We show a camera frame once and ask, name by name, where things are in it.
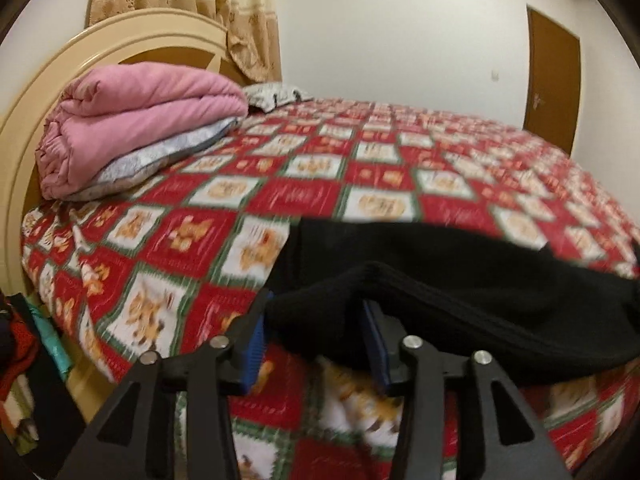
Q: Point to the white patterned far pillow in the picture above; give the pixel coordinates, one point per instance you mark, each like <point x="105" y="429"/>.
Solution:
<point x="271" y="95"/>

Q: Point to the cream wooden headboard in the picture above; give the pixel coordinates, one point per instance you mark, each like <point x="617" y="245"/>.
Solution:
<point x="159" y="35"/>

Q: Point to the pink folded blanket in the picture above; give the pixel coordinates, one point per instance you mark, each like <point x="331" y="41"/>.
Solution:
<point x="113" y="110"/>

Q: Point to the red patchwork bear bedspread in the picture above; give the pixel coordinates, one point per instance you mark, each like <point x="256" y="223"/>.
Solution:
<point x="173" y="262"/>

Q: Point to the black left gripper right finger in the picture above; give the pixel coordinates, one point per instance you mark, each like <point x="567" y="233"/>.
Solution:
<point x="499" y="436"/>

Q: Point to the black pants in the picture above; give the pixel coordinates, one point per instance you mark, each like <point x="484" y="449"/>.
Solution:
<point x="544" y="319"/>

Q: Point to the grey floral pillow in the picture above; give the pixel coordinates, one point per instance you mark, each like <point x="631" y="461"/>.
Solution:
<point x="130" y="170"/>

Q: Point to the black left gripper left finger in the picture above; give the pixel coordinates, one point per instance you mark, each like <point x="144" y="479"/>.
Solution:
<point x="132" y="435"/>

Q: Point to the silver door handle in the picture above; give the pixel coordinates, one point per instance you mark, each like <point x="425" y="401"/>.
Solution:
<point x="537" y="101"/>

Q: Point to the red and dark clothes pile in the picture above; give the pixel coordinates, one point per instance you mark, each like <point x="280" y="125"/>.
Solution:
<point x="39" y="417"/>

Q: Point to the brown wooden door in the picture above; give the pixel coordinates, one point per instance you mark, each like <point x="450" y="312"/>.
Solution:
<point x="555" y="73"/>

